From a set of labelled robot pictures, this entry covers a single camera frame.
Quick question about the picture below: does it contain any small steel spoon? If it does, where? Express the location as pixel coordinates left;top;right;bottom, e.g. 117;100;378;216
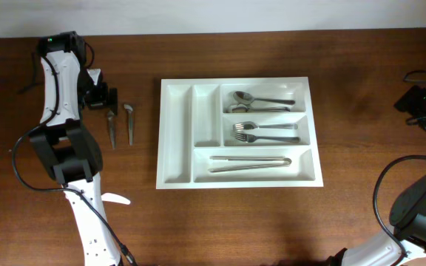
124;103;135;146
106;111;116;149

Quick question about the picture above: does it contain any white plastic knife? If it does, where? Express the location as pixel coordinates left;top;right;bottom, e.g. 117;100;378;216
101;193;131;205

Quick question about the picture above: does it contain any steel fork nearer tray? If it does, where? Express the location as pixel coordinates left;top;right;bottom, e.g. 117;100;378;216
232;121;298;131

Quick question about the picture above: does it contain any steel fork farther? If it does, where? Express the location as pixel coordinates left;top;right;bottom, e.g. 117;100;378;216
234;133;301;143

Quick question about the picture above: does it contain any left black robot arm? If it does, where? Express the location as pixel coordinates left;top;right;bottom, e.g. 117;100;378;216
29;31;123;265

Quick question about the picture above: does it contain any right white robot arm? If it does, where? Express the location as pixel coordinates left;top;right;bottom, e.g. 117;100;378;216
325;72;426;266

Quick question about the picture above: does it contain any white plastic cutlery tray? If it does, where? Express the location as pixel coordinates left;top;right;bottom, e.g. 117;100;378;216
156;77;323;189

